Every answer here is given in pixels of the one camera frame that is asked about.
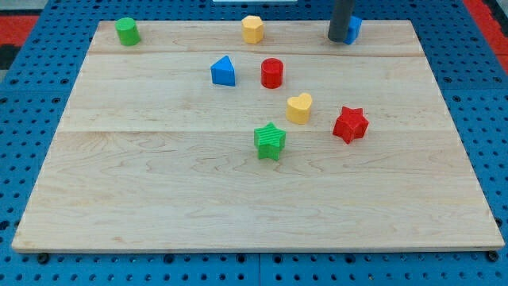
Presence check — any blue cube block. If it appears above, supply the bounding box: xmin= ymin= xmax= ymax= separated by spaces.
xmin=344 ymin=16 xmax=363 ymax=44

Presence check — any green star block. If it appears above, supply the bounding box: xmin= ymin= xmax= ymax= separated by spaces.
xmin=254 ymin=122 xmax=287 ymax=161

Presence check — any yellow heart block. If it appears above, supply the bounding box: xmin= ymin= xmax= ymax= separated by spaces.
xmin=286 ymin=93 xmax=313 ymax=125

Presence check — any light wooden board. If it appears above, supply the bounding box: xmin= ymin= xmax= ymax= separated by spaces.
xmin=12 ymin=20 xmax=505 ymax=253

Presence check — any red cylinder block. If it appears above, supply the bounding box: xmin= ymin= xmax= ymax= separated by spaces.
xmin=260 ymin=58 xmax=284 ymax=89

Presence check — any blue triangle block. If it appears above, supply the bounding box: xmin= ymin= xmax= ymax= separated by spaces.
xmin=210 ymin=56 xmax=236 ymax=87

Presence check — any red star block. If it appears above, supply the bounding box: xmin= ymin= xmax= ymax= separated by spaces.
xmin=332 ymin=106 xmax=369 ymax=145

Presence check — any yellow hexagon block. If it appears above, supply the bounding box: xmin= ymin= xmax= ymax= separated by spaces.
xmin=241 ymin=15 xmax=264 ymax=44

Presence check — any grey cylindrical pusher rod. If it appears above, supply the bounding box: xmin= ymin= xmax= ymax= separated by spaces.
xmin=328 ymin=0 xmax=356 ymax=42

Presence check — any green cylinder block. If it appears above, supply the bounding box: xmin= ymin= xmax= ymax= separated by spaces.
xmin=114 ymin=17 xmax=141 ymax=46

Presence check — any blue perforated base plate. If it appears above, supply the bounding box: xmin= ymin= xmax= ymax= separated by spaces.
xmin=1 ymin=0 xmax=507 ymax=285

